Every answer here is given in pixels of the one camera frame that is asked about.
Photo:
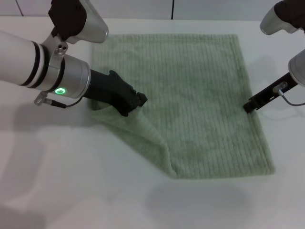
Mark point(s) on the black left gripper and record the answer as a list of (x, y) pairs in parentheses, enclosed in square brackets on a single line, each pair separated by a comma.
[(112, 90)]

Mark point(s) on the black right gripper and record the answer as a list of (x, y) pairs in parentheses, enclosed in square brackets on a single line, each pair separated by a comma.
[(276, 89)]

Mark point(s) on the pale green textured towel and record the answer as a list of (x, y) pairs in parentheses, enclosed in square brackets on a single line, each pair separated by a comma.
[(197, 107)]

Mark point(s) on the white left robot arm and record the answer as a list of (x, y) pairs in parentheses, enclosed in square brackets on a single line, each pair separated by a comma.
[(35, 64)]

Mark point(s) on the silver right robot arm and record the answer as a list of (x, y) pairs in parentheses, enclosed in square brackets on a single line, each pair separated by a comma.
[(297, 69)]

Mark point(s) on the right wrist camera housing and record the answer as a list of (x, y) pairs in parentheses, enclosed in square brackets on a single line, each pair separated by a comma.
[(276, 19)]

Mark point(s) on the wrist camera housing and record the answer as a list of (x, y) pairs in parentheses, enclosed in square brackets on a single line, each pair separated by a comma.
[(276, 19), (81, 19)]

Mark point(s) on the left wrist camera housing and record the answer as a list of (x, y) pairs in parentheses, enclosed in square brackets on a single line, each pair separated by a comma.
[(81, 19)]

